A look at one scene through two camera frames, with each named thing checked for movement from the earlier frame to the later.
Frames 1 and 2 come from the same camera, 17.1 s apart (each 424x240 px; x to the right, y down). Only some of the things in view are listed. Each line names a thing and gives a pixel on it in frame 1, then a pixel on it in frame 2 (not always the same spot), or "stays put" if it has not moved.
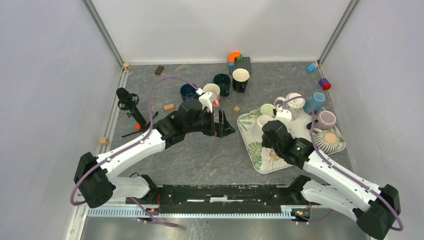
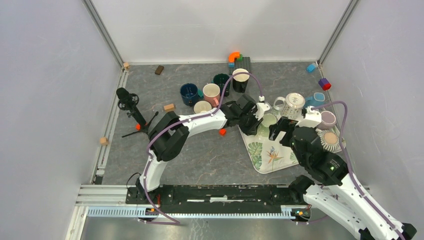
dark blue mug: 187,92 stays put
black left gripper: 227,128 → 252,130
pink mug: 211,87 stays put
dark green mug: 223,81 stays put
